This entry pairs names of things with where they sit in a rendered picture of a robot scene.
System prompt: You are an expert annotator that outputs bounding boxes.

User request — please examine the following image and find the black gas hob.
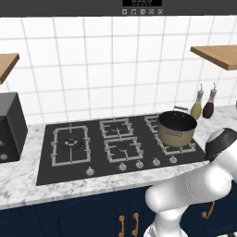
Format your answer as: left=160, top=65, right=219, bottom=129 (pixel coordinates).
left=35, top=113, right=208, bottom=187

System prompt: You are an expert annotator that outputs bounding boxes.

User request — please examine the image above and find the tan cooking pot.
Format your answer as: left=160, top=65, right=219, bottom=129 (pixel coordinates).
left=157, top=106, right=198, bottom=148

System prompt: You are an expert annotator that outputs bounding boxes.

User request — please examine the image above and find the yellow oil bottle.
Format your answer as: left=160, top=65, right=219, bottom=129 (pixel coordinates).
left=190, top=83, right=205, bottom=120

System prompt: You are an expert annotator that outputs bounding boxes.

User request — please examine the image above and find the dark red vinegar bottle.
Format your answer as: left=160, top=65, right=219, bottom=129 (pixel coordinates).
left=202, top=81, right=218, bottom=119

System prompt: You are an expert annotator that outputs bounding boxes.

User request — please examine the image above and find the navy cupboard door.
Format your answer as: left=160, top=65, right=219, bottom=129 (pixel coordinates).
left=128, top=185, right=157, bottom=237
left=180, top=181, right=237, bottom=237
left=19, top=190, right=130, bottom=237

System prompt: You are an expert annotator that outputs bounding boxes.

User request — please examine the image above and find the black toaster oven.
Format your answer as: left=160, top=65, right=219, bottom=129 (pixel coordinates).
left=0, top=92, right=29, bottom=164

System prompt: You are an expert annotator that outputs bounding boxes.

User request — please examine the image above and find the black range hood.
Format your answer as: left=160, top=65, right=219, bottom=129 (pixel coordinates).
left=0, top=0, right=237, bottom=19

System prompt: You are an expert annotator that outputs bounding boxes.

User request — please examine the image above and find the brass cupboard handle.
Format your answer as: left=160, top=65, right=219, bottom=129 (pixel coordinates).
left=131, top=212, right=140, bottom=237
left=201, top=201, right=216, bottom=220
left=118, top=215, right=126, bottom=237

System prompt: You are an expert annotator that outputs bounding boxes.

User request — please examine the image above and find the wooden wall shelf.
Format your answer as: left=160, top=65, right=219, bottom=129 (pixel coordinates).
left=190, top=44, right=237, bottom=71
left=0, top=53, right=20, bottom=85

